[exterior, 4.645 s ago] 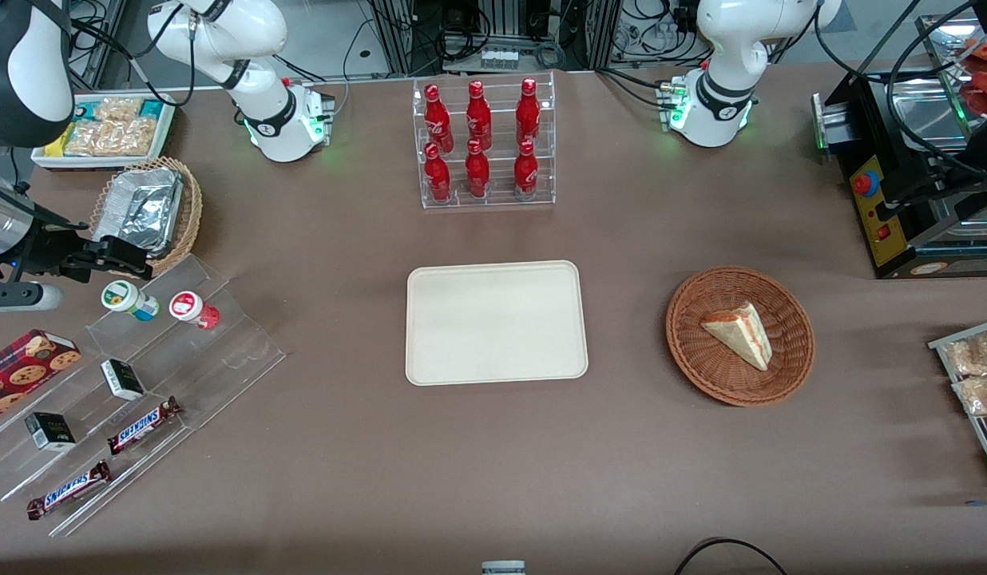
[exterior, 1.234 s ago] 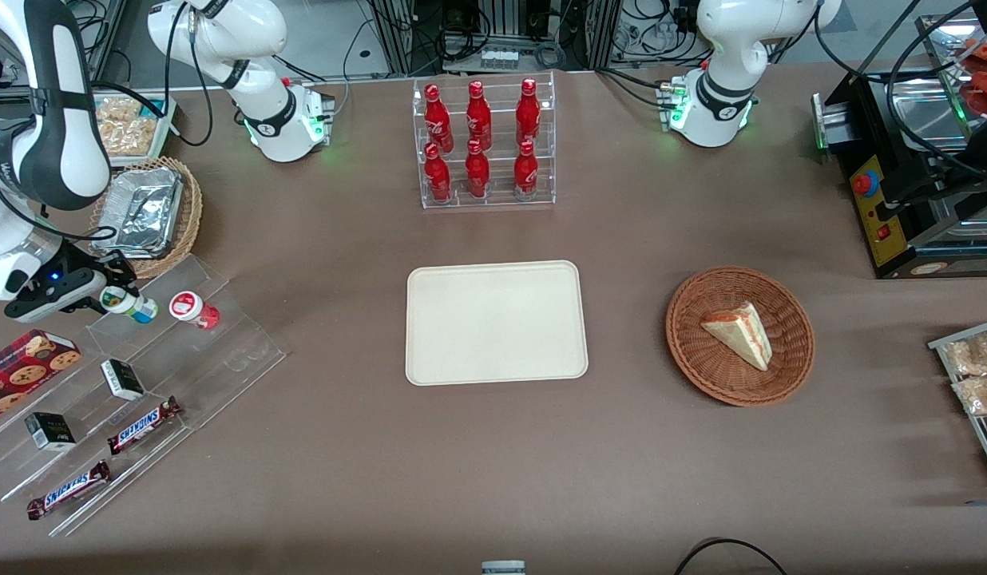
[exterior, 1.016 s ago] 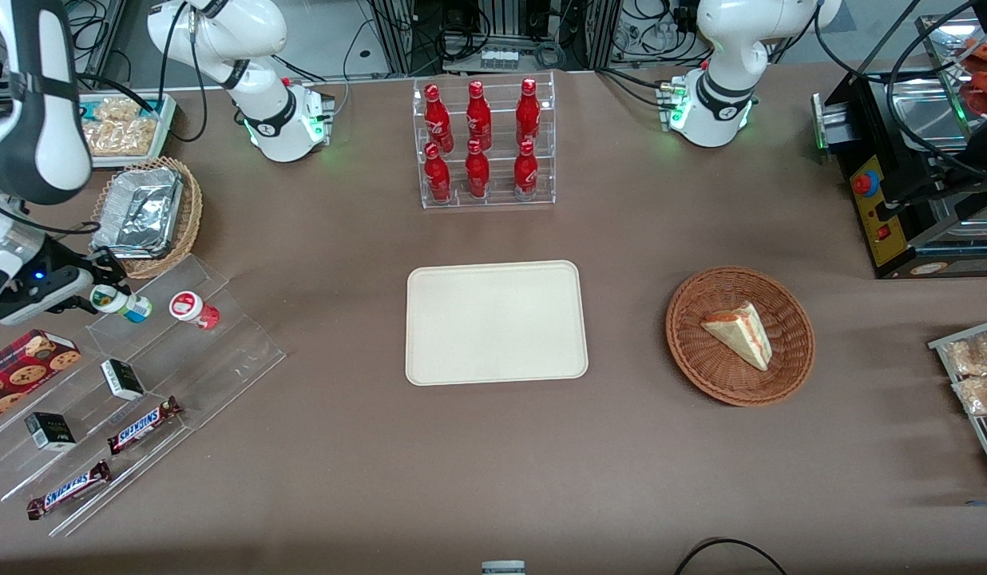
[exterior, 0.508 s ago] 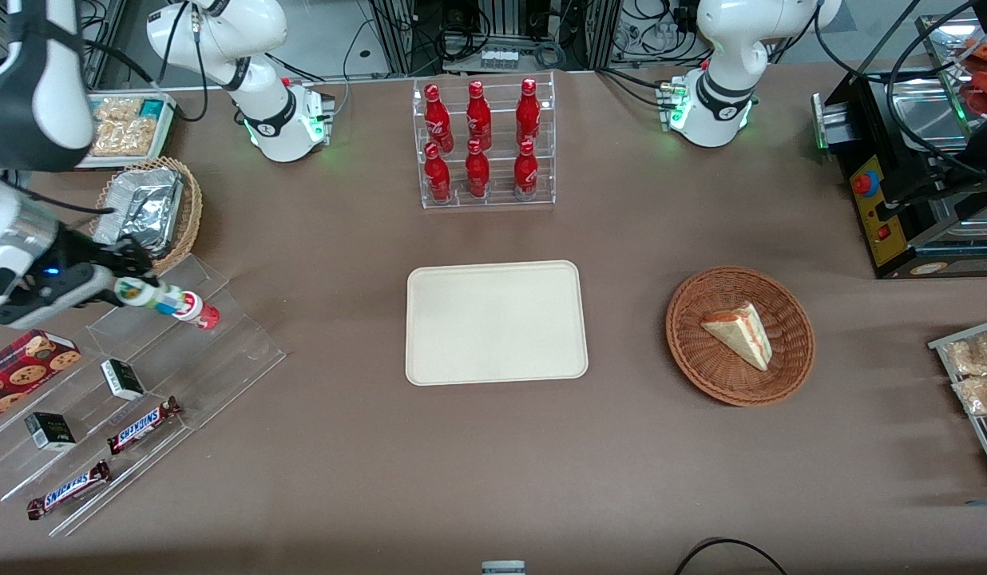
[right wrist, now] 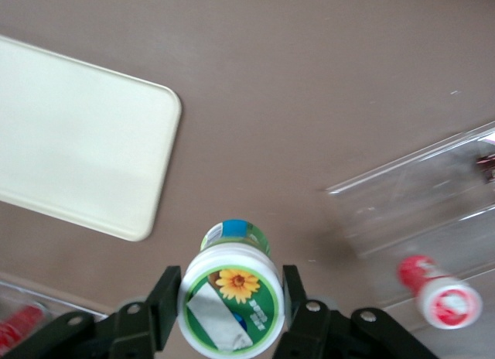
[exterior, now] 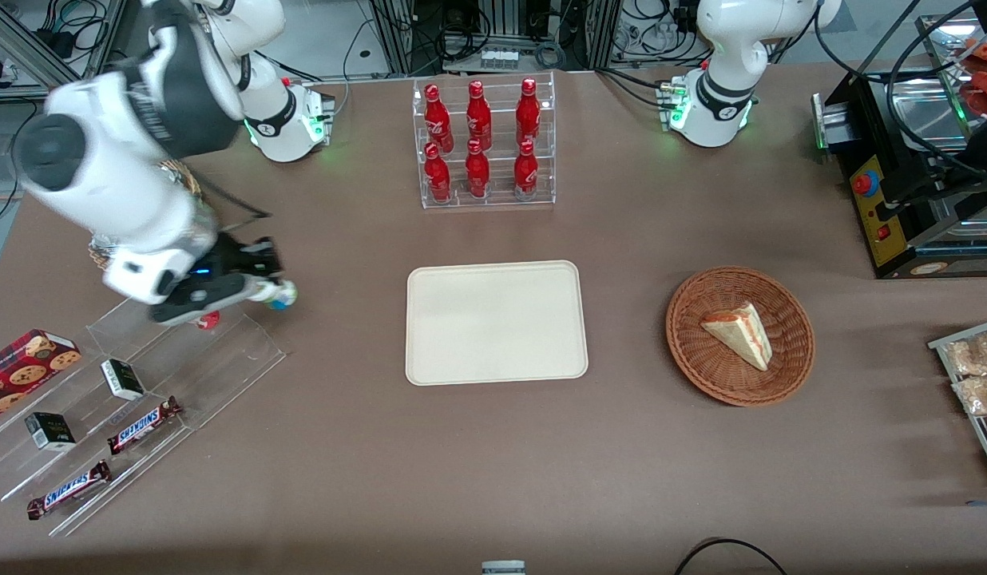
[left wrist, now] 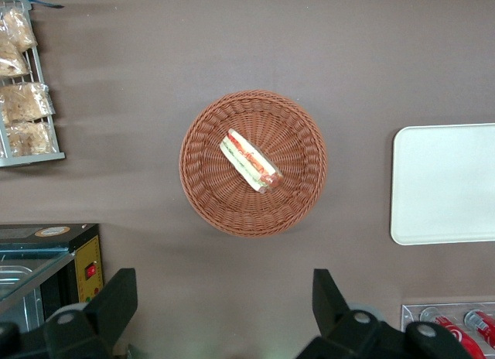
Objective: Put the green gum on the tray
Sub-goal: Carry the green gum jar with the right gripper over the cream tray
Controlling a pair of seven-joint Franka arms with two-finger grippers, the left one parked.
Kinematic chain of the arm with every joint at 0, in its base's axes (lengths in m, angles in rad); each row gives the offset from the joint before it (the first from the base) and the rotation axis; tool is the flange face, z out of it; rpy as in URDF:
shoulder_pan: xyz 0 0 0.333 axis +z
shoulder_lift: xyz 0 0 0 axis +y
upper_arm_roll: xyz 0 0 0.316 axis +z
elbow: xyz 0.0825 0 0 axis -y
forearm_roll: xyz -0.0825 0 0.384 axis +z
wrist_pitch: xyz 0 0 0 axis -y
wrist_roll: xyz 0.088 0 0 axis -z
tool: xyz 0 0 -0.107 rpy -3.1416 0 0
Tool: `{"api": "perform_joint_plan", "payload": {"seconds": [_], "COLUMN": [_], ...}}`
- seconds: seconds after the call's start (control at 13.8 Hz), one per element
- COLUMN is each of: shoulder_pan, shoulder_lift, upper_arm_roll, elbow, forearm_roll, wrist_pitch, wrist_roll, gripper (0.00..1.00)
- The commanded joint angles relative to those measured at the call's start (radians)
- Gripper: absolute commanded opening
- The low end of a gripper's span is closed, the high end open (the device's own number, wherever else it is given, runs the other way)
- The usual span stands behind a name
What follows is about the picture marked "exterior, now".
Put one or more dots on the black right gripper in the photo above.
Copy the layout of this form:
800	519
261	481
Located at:
239	259

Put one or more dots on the green-lidded yogurt cup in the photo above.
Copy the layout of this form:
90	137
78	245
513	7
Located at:
279	295

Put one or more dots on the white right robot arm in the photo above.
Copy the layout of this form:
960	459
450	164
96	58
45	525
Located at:
126	200

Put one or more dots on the red gum bottle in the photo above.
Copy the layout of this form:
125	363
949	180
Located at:
209	321

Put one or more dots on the cream plastic tray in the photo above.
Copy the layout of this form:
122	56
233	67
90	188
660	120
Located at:
493	335

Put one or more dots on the tray of packaged snacks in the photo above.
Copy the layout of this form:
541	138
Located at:
941	345

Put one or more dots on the clear acrylic stepped display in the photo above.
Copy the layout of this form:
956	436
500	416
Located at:
222	359

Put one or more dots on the small brown wicker basket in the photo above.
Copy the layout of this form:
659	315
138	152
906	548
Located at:
186	180

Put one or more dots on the small black box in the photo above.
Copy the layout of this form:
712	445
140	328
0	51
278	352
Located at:
123	380
50	432

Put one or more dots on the red cola bottle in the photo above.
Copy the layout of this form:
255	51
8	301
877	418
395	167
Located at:
438	176
525	172
437	116
477	172
528	108
478	112

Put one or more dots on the Snickers bar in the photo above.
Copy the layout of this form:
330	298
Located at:
69	489
144	425

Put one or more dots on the clear acrylic bottle rack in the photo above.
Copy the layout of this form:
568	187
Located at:
493	201

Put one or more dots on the red cookie box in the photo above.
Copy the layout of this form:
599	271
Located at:
22	367

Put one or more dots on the white power strip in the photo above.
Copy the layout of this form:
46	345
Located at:
499	58

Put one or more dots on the small grey object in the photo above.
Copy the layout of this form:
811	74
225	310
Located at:
503	568

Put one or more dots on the round brown wicker basket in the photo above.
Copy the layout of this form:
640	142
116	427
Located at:
701	375

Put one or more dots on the triangular sandwich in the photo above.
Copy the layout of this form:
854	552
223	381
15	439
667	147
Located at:
741	331

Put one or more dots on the black food warmer yellow panel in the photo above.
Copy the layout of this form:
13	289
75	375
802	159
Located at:
885	208

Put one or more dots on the clear bag of beige snacks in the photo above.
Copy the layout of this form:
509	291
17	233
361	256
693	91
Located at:
973	355
981	394

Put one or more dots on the red food item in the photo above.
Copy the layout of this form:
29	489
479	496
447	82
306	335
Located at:
985	92

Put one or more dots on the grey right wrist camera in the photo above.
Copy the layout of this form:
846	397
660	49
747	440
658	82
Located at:
198	299

